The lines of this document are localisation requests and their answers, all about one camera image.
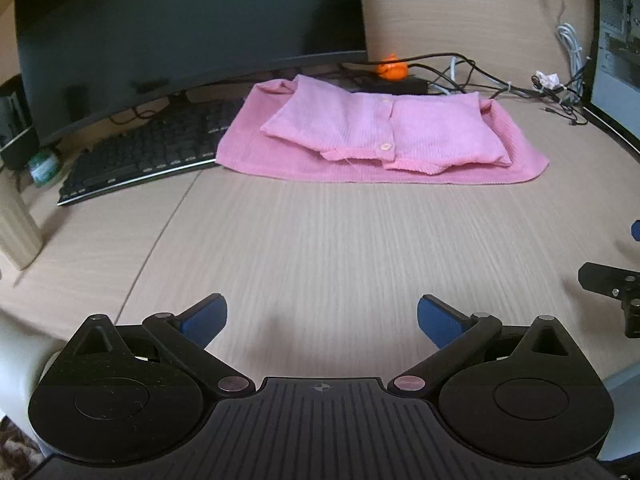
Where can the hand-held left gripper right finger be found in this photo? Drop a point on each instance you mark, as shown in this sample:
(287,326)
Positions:
(439,320)

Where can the orange toy figure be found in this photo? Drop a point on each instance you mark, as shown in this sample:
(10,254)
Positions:
(391,70)

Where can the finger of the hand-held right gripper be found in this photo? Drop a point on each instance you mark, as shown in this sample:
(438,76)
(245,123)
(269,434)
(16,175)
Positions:
(636,231)
(607,280)

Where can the crumpled white paper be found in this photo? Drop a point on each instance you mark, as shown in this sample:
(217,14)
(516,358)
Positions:
(547,79)

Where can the pink button shirt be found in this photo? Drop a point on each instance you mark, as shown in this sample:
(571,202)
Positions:
(380,130)

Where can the white glass computer case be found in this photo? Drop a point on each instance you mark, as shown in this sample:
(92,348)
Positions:
(617,35)

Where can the black curved monitor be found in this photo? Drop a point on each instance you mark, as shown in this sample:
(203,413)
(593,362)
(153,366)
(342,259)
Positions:
(175,25)

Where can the green white small container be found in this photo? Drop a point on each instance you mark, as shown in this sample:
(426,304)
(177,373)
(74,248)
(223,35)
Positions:
(42,167)

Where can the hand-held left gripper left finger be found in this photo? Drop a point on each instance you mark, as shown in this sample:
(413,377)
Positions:
(206,317)

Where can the patterned rug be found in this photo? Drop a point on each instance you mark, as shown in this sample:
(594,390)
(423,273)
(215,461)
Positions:
(15,452)

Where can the black keyboard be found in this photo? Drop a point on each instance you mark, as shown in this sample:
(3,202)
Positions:
(150,152)

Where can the black power adapter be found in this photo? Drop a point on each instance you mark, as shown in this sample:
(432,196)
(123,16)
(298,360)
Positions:
(406,86)

